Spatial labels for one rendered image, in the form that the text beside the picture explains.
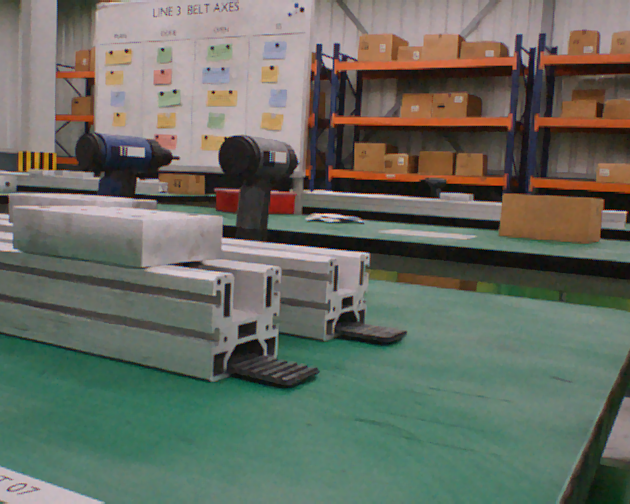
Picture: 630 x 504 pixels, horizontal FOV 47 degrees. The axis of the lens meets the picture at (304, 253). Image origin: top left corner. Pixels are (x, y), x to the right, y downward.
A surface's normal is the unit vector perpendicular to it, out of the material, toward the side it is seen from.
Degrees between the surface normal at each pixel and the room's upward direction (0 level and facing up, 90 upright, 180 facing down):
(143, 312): 90
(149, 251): 90
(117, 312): 90
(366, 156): 88
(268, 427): 0
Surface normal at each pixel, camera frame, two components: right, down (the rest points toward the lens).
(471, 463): 0.05, -0.99
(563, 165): -0.48, 0.07
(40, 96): 0.87, 0.10
